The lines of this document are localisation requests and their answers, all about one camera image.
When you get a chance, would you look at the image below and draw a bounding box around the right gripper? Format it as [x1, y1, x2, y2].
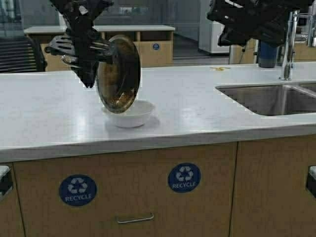
[207, 0, 300, 47]

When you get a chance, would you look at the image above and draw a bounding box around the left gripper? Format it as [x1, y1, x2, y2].
[45, 0, 114, 88]

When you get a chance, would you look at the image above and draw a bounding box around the steel frying pan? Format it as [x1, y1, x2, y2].
[60, 34, 142, 115]

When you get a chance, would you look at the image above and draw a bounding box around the chrome sink faucet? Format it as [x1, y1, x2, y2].
[279, 10, 316, 81]

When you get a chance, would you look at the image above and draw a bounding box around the blue water bottle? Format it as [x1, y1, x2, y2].
[258, 41, 278, 68]

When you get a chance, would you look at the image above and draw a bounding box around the yellow scrap on counter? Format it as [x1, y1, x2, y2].
[210, 67, 230, 72]

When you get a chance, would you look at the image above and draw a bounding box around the black office chair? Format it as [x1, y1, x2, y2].
[0, 36, 47, 73]

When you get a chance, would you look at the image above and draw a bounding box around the steel kitchen sink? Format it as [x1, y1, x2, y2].
[216, 84, 316, 117]

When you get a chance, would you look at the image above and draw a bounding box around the white serving bowl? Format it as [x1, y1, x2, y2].
[102, 100, 156, 128]

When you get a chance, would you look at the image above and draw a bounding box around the island wooden cabinet front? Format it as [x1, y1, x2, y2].
[0, 135, 316, 237]

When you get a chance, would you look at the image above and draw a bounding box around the black object at right edge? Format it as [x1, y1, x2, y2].
[306, 166, 316, 197]

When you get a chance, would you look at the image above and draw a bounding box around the black object at edge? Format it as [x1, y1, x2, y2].
[306, 166, 316, 197]
[0, 165, 13, 198]

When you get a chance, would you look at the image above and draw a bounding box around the left blue recycle sticker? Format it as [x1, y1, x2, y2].
[58, 174, 98, 207]

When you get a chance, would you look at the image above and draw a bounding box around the blue recycle sticker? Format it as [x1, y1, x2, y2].
[167, 162, 201, 194]
[58, 174, 98, 207]

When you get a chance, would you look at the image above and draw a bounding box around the right blue recycle sticker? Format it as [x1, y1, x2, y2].
[167, 162, 201, 194]

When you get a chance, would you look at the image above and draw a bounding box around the black object at left edge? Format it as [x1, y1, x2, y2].
[0, 165, 13, 198]

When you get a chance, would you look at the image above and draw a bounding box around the island drawer handle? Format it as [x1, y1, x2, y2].
[115, 212, 155, 225]

